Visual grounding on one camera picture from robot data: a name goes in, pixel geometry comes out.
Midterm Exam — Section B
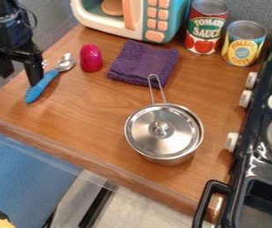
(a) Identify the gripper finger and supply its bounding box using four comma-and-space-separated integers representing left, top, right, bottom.
0, 50, 16, 79
22, 60, 45, 87

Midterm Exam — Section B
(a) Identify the purple cloth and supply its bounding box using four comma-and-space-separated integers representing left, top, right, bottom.
105, 39, 180, 89

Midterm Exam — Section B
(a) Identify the red tomato sauce can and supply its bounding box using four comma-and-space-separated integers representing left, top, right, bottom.
183, 0, 231, 56

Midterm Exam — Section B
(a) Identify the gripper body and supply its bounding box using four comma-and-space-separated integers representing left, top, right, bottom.
0, 15, 45, 64

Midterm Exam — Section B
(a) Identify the red toy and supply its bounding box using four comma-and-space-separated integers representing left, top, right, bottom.
78, 43, 105, 73

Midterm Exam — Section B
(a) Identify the silver pot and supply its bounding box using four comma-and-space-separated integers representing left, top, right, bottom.
123, 73, 206, 167

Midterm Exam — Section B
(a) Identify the yellow pineapple can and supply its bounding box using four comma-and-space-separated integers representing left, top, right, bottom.
219, 20, 269, 68

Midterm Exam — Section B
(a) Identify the toy microwave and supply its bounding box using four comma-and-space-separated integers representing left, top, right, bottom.
69, 0, 194, 45

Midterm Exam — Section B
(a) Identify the blue spoon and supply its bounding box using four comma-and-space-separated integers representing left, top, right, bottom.
23, 53, 78, 105

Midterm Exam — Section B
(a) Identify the toy stove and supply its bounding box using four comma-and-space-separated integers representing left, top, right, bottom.
191, 29, 272, 228

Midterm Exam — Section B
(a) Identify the silver lid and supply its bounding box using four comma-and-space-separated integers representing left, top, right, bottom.
124, 104, 202, 159

